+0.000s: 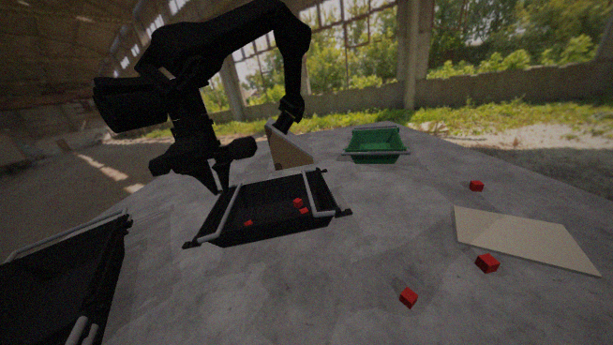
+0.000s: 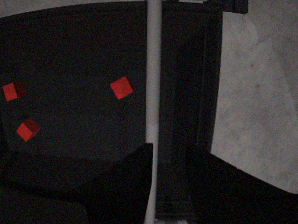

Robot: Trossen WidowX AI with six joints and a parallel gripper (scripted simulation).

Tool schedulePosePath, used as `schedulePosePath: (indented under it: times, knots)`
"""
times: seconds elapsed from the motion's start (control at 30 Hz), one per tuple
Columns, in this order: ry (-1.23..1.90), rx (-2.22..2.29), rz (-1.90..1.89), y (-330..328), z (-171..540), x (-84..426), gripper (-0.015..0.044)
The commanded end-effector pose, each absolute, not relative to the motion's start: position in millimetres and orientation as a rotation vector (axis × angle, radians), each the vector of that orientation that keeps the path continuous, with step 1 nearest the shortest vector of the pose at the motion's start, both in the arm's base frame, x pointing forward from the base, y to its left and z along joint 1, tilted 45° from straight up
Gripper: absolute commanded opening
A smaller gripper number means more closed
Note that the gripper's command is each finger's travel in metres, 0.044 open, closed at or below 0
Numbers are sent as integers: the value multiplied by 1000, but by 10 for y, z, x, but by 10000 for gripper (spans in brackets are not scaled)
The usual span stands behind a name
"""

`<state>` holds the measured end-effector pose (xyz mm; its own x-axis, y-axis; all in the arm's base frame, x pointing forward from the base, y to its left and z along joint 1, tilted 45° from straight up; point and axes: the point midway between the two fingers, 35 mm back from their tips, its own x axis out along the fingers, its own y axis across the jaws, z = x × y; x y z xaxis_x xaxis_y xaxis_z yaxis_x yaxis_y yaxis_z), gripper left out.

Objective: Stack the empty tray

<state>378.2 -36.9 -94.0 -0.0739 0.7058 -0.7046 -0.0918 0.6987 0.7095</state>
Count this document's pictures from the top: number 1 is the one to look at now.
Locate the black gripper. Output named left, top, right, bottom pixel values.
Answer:
left=148, top=114, right=257, bottom=196

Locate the beige flat panel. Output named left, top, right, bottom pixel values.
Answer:
left=453, top=205, right=602, bottom=278

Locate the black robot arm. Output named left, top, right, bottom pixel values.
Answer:
left=92, top=0, right=311, bottom=174

